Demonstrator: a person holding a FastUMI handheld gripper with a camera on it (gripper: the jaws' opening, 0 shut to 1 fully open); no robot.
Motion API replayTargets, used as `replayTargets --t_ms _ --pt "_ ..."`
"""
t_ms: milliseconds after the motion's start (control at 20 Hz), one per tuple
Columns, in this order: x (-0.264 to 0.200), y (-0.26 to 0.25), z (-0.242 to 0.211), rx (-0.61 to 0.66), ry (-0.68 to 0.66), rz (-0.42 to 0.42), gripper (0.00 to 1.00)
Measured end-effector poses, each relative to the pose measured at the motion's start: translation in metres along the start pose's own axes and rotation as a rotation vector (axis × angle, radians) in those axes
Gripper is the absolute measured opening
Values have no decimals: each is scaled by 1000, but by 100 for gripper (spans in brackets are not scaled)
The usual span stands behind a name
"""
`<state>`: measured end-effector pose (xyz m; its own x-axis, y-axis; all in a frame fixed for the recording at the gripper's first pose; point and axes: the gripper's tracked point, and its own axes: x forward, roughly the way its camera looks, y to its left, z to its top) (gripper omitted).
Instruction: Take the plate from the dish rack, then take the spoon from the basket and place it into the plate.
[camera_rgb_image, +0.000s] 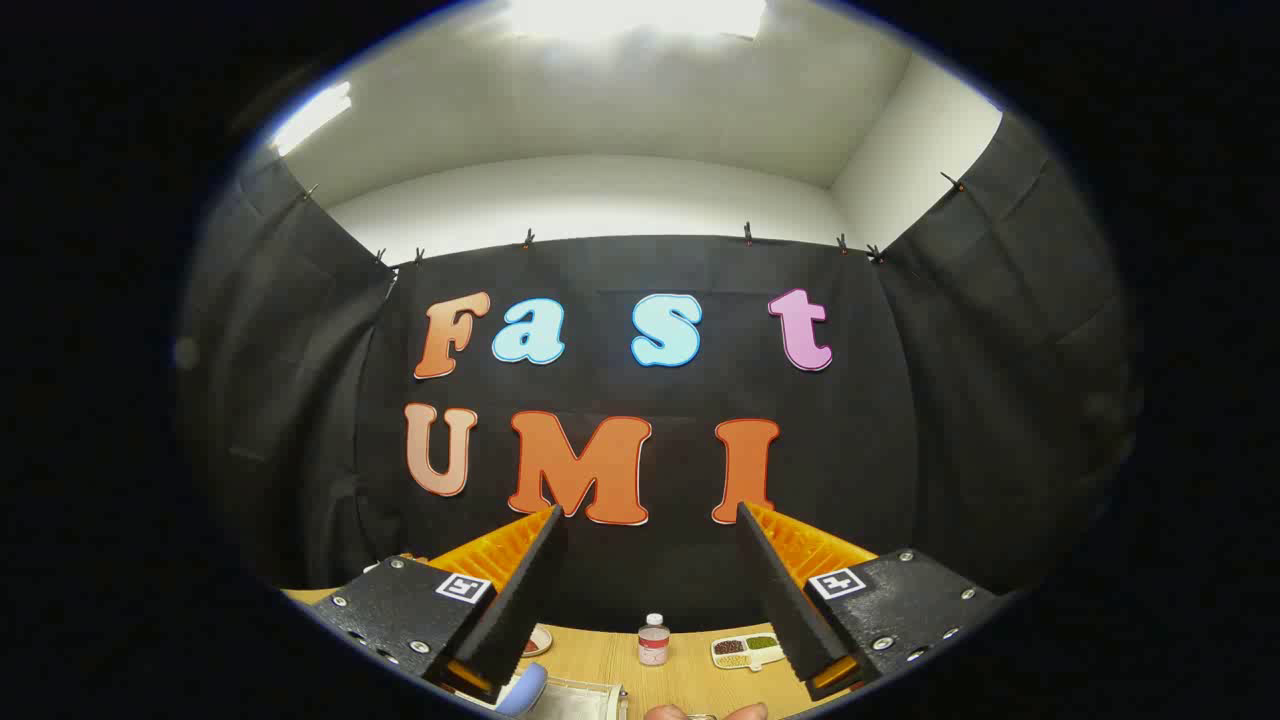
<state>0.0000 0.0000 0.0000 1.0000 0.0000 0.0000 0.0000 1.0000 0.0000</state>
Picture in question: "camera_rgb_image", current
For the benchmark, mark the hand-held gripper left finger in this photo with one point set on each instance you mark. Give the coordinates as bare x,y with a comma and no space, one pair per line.
520,610

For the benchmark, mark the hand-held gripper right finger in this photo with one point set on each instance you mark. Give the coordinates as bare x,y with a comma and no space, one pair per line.
790,610

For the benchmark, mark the blue plate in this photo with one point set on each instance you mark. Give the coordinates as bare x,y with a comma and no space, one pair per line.
525,690

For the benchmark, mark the small plate with brown cookies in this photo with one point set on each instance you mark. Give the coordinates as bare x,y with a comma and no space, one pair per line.
537,642

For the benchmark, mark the white divided dish with beans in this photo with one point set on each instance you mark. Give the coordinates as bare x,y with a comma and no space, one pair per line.
745,652

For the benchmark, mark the clear bottle with red label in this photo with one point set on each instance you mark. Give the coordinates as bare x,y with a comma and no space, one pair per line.
653,645

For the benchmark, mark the row of black cloth clips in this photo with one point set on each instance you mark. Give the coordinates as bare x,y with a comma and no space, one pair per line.
527,240

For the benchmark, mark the long ceiling light strip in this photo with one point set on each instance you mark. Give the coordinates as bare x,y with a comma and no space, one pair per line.
312,115

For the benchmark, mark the wide ceiling light panel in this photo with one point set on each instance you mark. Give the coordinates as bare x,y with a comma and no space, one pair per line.
640,15

